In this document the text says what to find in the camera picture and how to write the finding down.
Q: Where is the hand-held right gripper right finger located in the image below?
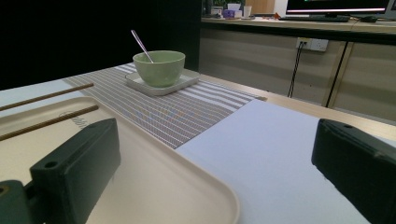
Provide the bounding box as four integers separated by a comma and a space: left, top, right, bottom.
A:
311, 118, 396, 224

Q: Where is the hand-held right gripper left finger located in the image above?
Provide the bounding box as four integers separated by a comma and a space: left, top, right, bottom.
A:
29, 117, 121, 224

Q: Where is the brown chopstick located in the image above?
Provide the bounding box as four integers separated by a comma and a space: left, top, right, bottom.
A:
0, 82, 95, 112
0, 105, 100, 143

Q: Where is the beige tray with rabbit print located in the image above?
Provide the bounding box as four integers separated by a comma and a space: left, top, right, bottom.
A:
0, 96, 241, 224

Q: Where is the green bowl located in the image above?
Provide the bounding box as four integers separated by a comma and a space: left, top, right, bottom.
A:
132, 49, 187, 89

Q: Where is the metal spoon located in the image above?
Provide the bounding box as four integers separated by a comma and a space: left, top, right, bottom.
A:
130, 29, 155, 64

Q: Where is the striped placemat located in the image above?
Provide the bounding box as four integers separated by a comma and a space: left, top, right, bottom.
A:
62, 62, 268, 149

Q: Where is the white square plate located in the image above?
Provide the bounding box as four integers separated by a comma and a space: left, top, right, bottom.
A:
124, 68, 201, 97

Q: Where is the wooden cabinet with monitor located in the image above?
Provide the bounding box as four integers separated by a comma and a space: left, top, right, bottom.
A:
199, 15, 396, 122

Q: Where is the black keyboard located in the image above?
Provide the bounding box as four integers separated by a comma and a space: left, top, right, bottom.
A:
278, 14, 351, 23

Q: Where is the black monitor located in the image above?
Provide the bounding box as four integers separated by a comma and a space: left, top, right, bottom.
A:
285, 0, 391, 16

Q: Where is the purple box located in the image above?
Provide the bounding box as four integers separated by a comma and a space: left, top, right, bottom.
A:
222, 8, 243, 19

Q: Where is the potted green plant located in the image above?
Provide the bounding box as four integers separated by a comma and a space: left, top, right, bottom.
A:
213, 0, 247, 11

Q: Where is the black socket cable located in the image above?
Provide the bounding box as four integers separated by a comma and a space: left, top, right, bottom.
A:
288, 41, 305, 98

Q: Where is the white wall socket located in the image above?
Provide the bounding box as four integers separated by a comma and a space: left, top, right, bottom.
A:
295, 36, 330, 52

